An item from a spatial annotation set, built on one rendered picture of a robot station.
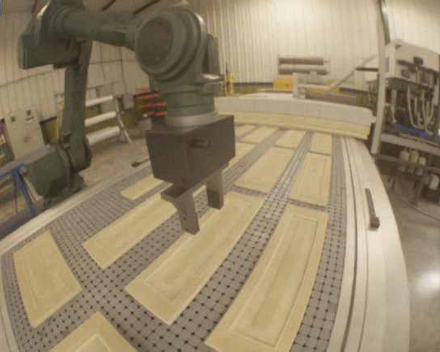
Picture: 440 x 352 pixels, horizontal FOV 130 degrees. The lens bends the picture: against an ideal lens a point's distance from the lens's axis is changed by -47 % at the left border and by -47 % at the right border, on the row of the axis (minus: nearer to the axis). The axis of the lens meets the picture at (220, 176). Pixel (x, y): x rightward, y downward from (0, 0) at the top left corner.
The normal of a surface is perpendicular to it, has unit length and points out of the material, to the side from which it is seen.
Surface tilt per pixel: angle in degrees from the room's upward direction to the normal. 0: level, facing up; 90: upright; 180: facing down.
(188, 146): 90
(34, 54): 118
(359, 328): 0
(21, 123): 90
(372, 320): 0
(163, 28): 90
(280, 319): 11
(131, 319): 0
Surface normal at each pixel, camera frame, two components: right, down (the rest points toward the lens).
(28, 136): 0.85, 0.18
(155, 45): -0.44, 0.43
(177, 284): 0.10, -0.84
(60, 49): 0.82, 0.55
